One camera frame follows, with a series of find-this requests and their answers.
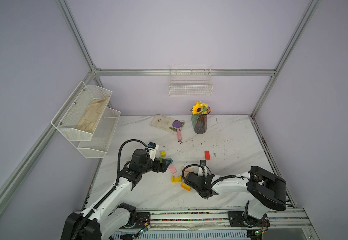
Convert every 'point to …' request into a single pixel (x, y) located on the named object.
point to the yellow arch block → (175, 179)
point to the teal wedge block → (171, 160)
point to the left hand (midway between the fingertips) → (162, 161)
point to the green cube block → (160, 159)
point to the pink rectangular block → (172, 168)
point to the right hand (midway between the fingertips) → (198, 176)
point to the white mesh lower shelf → (97, 147)
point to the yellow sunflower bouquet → (198, 109)
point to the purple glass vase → (200, 127)
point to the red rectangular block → (207, 154)
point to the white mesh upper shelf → (78, 117)
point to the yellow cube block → (163, 153)
